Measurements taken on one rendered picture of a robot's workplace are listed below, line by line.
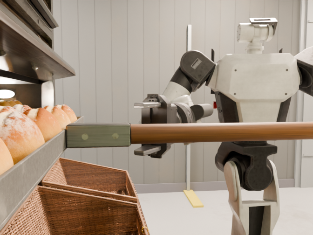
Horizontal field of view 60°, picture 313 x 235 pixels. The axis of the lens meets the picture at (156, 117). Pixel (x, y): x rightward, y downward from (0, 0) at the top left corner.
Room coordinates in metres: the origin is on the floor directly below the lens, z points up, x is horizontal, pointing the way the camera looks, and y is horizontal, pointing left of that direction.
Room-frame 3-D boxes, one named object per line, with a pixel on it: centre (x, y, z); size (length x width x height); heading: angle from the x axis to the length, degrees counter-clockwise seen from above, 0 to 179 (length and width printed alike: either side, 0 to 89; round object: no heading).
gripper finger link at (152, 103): (0.50, 0.02, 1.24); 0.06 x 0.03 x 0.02; 155
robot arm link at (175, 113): (0.58, -0.02, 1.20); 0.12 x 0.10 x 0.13; 155
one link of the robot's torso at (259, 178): (1.07, -0.34, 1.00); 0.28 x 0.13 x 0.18; 10
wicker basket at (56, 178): (1.59, 0.38, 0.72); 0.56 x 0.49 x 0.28; 12
